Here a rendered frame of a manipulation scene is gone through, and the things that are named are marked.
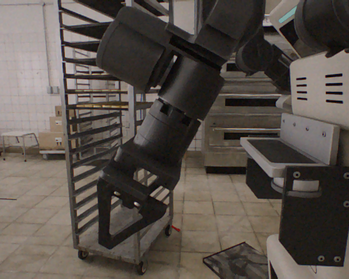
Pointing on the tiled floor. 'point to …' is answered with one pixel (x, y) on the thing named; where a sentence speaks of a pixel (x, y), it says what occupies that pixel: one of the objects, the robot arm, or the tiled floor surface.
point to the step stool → (20, 143)
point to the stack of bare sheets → (239, 263)
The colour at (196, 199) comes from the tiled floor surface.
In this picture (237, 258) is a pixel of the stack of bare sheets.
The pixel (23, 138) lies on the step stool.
